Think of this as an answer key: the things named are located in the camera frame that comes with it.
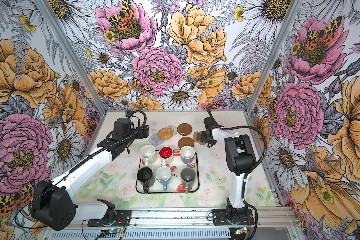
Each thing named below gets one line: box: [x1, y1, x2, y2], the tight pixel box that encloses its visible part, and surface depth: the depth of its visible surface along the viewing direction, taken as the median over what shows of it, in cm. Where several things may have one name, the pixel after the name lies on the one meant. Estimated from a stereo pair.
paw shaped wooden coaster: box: [193, 130, 206, 146], surface depth 108 cm
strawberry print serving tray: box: [135, 150, 201, 193], surface depth 87 cm
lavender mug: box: [180, 145, 195, 168], surface depth 92 cm
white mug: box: [139, 144, 157, 167], surface depth 91 cm
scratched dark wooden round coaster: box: [177, 123, 193, 136], surface depth 113 cm
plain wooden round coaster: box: [178, 136, 195, 150], surface depth 106 cm
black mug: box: [137, 167, 155, 194], surface depth 83 cm
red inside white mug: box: [158, 146, 174, 166], surface depth 91 cm
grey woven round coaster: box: [149, 133, 165, 146], surface depth 105 cm
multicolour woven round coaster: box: [165, 125, 178, 137], surface depth 111 cm
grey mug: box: [180, 167, 197, 194], surface depth 80 cm
